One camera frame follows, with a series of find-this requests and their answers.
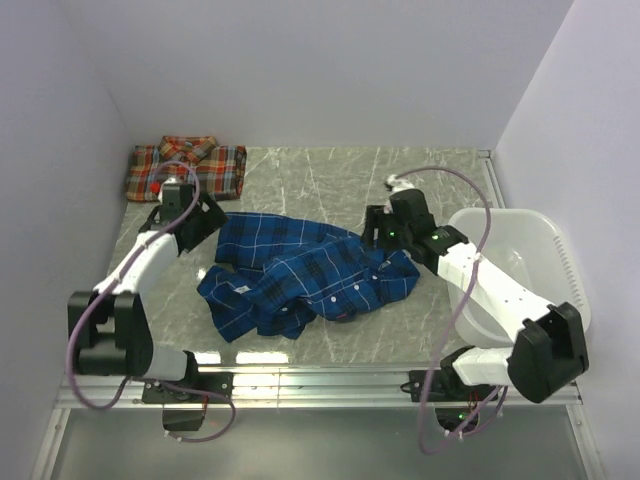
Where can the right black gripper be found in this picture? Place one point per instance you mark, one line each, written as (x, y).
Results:
(374, 215)

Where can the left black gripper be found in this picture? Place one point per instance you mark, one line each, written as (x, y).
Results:
(213, 218)

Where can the blue plaid long sleeve shirt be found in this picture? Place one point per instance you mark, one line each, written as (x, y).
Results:
(275, 274)

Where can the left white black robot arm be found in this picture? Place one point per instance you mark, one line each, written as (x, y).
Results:
(109, 333)

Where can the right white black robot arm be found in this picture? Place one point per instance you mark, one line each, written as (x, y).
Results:
(523, 326)

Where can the folded orange plaid shirt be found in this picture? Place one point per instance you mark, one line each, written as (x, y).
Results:
(220, 169)

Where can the white plastic basin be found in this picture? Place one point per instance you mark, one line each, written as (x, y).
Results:
(532, 250)

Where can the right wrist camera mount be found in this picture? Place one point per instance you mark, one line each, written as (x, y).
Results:
(394, 184)

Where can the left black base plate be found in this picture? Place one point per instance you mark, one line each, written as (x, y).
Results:
(211, 387)

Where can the aluminium mounting rail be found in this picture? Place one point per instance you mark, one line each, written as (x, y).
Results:
(285, 386)

